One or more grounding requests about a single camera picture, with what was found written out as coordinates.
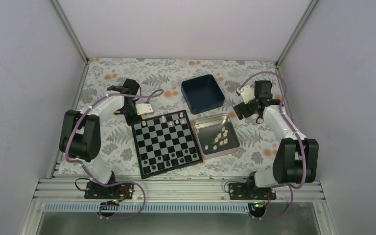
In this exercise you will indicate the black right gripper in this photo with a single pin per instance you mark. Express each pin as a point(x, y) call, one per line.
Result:
point(246, 113)

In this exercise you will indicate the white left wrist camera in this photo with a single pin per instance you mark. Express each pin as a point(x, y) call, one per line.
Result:
point(144, 109)

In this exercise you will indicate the dark blue square tray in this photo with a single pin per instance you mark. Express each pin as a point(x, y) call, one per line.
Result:
point(202, 94)

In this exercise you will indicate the floral patterned table mat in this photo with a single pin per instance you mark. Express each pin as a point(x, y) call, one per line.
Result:
point(258, 143)

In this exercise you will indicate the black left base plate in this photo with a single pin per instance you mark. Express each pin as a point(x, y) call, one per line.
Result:
point(118, 192)

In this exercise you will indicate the pink metal tin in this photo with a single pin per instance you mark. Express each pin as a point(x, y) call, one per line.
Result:
point(216, 136)

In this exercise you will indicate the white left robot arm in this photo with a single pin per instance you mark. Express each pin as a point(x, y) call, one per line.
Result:
point(80, 138)

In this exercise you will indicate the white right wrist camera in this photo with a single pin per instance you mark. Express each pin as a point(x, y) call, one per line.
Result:
point(247, 94)

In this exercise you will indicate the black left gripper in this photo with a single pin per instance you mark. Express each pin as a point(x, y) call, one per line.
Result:
point(130, 121)

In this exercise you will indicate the aluminium front rail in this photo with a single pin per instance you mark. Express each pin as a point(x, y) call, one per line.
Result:
point(168, 191)

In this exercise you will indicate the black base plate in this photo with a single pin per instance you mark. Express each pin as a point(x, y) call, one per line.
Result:
point(118, 192)
point(243, 191)

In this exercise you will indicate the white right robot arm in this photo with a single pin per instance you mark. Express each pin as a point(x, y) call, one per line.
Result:
point(295, 162)

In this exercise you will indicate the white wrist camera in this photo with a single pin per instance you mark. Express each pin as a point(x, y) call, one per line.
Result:
point(144, 109)
point(247, 94)

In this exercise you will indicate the black and white chessboard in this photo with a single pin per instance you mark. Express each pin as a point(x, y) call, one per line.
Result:
point(163, 146)

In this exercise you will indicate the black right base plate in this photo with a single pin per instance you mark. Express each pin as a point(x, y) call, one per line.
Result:
point(243, 191)

